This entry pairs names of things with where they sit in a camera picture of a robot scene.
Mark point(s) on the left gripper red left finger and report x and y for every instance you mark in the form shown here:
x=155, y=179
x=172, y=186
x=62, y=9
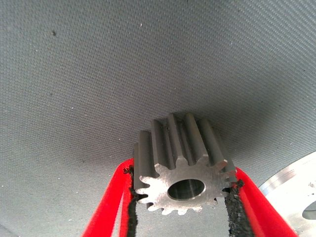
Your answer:
x=108, y=209

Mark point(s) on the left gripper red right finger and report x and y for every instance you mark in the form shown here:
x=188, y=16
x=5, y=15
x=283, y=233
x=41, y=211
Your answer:
x=259, y=214

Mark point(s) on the small steel planetary gear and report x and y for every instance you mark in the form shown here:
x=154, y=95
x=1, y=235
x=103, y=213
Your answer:
x=160, y=180

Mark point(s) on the round metal carrier plate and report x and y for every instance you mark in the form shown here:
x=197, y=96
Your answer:
x=284, y=197

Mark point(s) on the dark grey table cloth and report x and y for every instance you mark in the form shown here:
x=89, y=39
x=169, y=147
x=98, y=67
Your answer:
x=98, y=74

